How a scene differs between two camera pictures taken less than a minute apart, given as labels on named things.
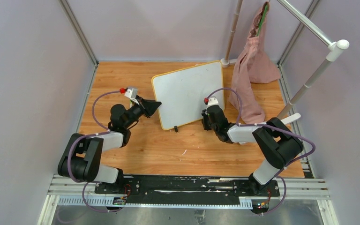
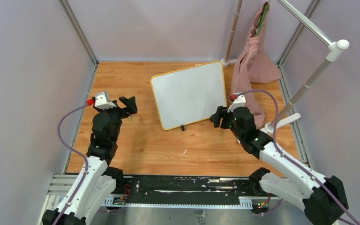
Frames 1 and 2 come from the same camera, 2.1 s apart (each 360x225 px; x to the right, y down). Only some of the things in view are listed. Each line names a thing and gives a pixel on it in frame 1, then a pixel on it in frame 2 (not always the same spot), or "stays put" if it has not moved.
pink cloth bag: (254, 63) stays put
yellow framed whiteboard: (181, 93) stays put
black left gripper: (147, 107) -> (130, 108)
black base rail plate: (186, 190) stays put
